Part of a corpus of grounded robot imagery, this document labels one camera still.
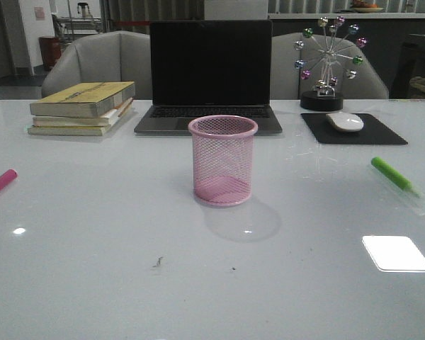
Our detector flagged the green marker pen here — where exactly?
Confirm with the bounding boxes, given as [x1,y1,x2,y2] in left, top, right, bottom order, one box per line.
[370,157,422,198]

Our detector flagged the pink mesh pen holder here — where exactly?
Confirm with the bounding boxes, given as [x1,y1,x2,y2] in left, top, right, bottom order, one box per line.
[188,115,259,206]

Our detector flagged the grey open laptop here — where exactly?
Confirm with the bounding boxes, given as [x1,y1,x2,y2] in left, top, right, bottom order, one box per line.
[134,19,282,135]

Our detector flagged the middle white book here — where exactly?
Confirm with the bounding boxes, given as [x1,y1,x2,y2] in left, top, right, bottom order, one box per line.
[33,98,133,127]

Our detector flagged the bottom yellow book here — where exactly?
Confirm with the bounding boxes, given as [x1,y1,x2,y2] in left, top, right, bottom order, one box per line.
[27,123,116,136]

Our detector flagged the yellow book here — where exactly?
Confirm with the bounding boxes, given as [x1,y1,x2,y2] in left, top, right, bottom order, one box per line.
[27,123,116,136]
[30,81,135,118]

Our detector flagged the right grey armchair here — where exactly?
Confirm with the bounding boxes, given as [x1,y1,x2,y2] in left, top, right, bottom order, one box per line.
[270,33,389,99]

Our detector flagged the grey armchair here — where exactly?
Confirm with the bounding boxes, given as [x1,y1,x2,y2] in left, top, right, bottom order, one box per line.
[41,30,152,99]
[270,33,389,99]

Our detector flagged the white computer mouse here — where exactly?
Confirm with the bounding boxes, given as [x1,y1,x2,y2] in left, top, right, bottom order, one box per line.
[326,112,364,132]

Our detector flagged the left grey armchair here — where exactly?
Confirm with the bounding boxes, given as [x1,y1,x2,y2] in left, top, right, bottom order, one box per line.
[41,30,152,99]

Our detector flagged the yellow top book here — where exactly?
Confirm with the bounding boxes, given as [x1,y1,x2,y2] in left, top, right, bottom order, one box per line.
[30,81,135,118]

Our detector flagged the ferris wheel desk ornament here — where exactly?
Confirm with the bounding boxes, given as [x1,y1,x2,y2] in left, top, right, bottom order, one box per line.
[293,16,363,112]

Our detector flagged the black mouse pad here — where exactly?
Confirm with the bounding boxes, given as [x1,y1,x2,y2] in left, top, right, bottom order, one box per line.
[301,113,408,145]

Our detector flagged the red trash bin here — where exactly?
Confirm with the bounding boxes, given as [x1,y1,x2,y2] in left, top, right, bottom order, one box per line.
[38,36,61,71]

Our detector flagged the fruit bowl on counter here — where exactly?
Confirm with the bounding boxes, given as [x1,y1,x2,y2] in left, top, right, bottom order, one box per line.
[350,0,383,13]

